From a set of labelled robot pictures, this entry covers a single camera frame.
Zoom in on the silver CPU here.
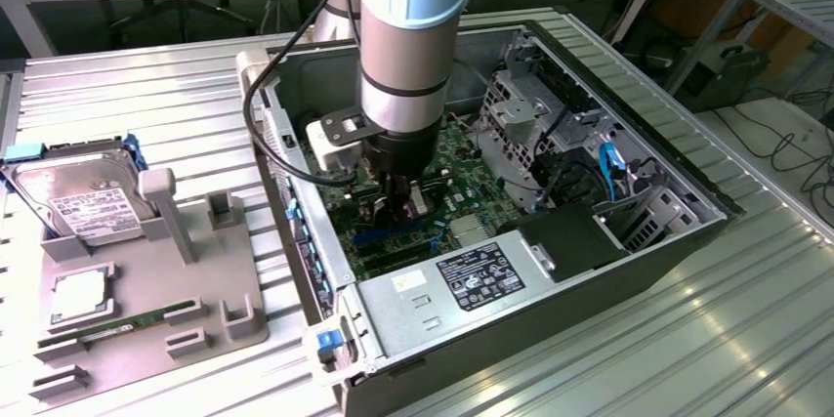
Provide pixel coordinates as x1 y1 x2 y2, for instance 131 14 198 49
51 271 114 326

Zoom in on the metal disk bay cage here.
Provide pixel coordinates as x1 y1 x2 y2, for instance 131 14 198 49
478 64 622 185

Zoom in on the grey parts rack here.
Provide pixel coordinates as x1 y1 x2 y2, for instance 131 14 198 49
26 167 273 403

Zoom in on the green motherboard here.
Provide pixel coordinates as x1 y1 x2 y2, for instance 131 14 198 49
311 116 525 281

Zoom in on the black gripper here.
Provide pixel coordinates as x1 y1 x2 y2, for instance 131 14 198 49
363 122 446 226

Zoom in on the silver hard disk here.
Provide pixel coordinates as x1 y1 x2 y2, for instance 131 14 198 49
11 151 146 248

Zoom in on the blue expansion slot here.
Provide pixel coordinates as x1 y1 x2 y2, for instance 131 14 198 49
351 228 419 250

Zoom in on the metal slat side table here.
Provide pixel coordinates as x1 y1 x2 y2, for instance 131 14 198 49
706 0 834 77

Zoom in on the black floor cable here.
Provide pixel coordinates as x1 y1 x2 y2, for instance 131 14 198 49
758 87 834 206

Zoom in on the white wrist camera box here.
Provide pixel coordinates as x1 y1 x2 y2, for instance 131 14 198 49
305 104 381 175

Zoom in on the blue case latch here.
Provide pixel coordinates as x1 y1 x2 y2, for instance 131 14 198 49
314 330 345 357

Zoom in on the open black PC case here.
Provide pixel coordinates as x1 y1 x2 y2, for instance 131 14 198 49
235 19 749 417

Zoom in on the blue disk bracket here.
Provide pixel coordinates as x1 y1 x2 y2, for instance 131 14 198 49
0 132 146 193

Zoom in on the black box with handle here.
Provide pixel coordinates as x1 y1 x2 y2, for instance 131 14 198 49
677 43 772 113

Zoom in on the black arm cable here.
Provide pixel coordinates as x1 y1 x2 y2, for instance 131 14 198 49
242 0 359 188

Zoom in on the green RAM stick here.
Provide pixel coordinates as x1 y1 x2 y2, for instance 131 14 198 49
35 299 200 348

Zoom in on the small silver heat sink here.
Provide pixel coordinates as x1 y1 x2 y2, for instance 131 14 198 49
453 219 494 245

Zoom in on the grey power supply unit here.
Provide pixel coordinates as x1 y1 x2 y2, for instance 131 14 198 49
355 235 563 360

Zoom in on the blue data wire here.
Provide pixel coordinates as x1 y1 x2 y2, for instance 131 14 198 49
595 142 631 204

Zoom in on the black tripod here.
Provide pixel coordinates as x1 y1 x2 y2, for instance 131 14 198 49
107 0 259 35

